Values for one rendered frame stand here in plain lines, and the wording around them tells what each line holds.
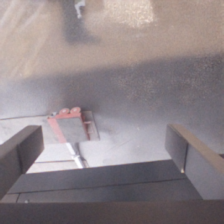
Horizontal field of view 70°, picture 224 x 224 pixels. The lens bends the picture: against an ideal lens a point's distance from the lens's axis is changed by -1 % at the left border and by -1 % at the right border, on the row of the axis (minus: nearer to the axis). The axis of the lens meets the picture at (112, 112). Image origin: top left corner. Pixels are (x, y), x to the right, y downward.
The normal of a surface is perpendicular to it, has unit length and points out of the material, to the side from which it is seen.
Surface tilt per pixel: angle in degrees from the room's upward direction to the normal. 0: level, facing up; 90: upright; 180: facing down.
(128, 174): 90
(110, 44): 0
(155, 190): 90
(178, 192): 90
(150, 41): 0
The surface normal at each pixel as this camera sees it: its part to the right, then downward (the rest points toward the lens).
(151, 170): -0.15, -0.76
